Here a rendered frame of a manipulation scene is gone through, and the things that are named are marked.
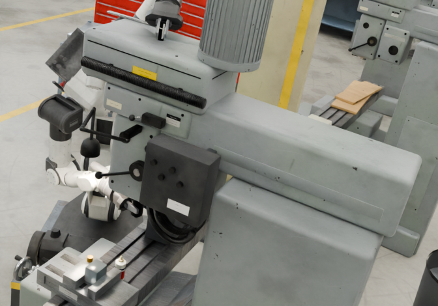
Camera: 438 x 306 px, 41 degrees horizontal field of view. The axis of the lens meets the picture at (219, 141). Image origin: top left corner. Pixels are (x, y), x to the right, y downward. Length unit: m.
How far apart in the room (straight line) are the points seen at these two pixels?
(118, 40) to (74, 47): 0.57
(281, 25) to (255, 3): 1.91
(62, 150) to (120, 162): 0.47
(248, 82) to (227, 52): 2.03
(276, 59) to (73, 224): 1.57
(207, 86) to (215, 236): 0.47
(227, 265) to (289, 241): 0.24
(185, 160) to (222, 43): 0.38
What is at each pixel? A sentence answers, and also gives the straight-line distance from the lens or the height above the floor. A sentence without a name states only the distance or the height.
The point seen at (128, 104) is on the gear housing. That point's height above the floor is 1.68.
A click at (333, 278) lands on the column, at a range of 1.75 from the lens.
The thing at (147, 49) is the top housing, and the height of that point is 1.89.
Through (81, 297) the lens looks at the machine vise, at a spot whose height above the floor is 1.01.
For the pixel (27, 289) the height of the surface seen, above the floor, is 0.73.
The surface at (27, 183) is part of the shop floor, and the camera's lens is 4.66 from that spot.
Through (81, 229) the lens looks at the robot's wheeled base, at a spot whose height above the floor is 0.57.
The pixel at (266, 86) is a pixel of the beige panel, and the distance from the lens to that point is 3.74.
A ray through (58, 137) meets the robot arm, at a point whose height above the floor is 1.34.
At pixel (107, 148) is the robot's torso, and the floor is 1.11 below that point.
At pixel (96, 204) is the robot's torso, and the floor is 0.75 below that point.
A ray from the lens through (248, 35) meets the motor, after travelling 1.75.
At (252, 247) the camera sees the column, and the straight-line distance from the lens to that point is 1.79.
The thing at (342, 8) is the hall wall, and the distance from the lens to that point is 11.06.
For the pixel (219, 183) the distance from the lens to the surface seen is 2.07.
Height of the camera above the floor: 2.47
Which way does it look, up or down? 26 degrees down
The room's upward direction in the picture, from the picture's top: 11 degrees clockwise
